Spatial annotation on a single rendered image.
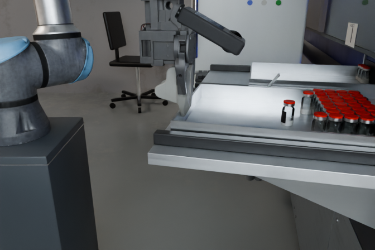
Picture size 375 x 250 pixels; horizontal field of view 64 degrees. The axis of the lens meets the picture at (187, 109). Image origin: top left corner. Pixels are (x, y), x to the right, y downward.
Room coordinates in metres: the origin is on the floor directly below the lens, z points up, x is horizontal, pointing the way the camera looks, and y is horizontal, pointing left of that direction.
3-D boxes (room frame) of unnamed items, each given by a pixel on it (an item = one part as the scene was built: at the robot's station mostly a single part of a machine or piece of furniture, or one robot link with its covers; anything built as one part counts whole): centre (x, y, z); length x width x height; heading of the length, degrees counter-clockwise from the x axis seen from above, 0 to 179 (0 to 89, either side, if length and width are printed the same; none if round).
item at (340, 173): (0.70, -0.25, 0.87); 0.70 x 0.48 x 0.02; 168
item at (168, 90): (0.50, 0.03, 0.95); 0.06 x 0.03 x 0.09; 78
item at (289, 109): (0.52, -0.19, 0.90); 0.02 x 0.02 x 0.04
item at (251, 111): (0.55, -0.17, 0.90); 0.34 x 0.26 x 0.04; 77
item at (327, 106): (0.53, -0.25, 0.90); 0.18 x 0.02 x 0.05; 167
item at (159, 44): (0.52, 0.03, 1.06); 0.09 x 0.08 x 0.12; 78
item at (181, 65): (0.49, 0.01, 0.99); 0.05 x 0.02 x 0.09; 168
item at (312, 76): (0.85, -0.35, 0.90); 0.34 x 0.26 x 0.04; 78
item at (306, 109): (0.59, -0.24, 0.90); 0.02 x 0.02 x 0.05
